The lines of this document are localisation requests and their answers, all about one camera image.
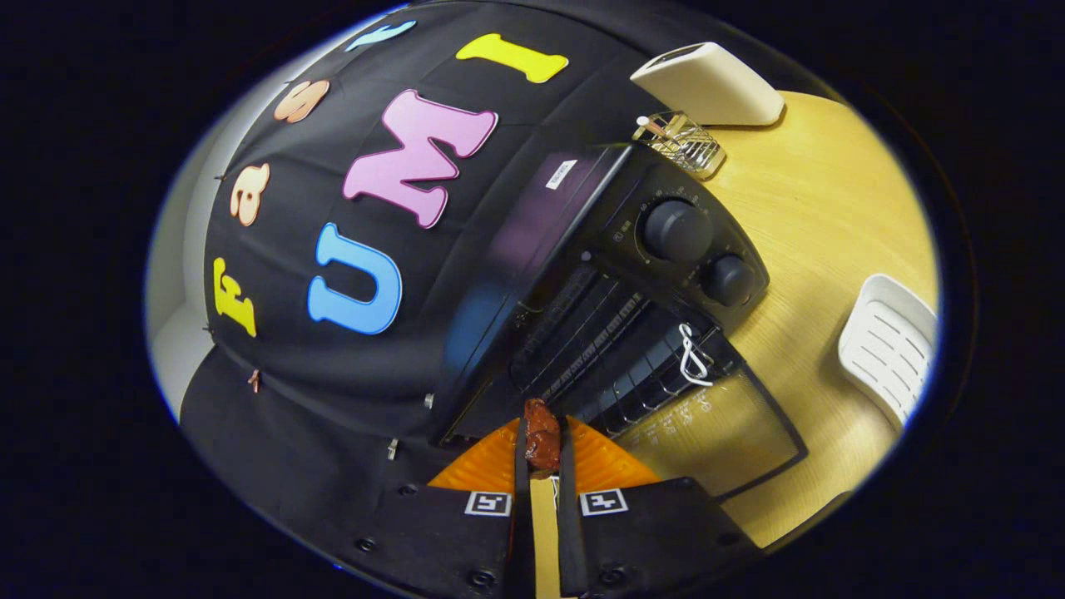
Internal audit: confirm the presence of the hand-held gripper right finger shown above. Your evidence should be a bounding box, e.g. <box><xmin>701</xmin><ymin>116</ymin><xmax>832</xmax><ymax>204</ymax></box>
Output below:
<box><xmin>556</xmin><ymin>416</ymin><xmax>762</xmax><ymax>598</ymax></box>

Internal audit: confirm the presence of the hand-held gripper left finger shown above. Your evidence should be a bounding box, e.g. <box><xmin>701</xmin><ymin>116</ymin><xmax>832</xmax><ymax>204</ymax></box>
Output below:
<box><xmin>358</xmin><ymin>418</ymin><xmax>537</xmax><ymax>599</ymax></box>

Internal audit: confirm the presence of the red-brown meat piece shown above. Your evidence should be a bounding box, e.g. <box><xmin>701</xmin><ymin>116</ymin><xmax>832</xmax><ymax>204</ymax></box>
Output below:
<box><xmin>523</xmin><ymin>399</ymin><xmax>563</xmax><ymax>473</ymax></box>

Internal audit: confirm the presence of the black toaster oven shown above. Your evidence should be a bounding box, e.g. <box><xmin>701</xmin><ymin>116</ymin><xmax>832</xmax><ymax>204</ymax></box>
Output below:
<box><xmin>428</xmin><ymin>143</ymin><xmax>810</xmax><ymax>500</ymax></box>

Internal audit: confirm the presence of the white toaster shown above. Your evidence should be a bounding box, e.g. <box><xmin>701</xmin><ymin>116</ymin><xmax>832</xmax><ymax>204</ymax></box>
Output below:
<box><xmin>630</xmin><ymin>42</ymin><xmax>785</xmax><ymax>127</ymax></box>

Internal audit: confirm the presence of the black backdrop cloth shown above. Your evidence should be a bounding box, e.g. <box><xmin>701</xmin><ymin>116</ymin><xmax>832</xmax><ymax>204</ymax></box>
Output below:
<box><xmin>179</xmin><ymin>0</ymin><xmax>825</xmax><ymax>583</ymax></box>

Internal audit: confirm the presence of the white ribbed plate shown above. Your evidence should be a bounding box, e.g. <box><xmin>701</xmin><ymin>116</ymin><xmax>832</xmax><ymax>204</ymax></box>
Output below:
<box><xmin>838</xmin><ymin>274</ymin><xmax>939</xmax><ymax>429</ymax></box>

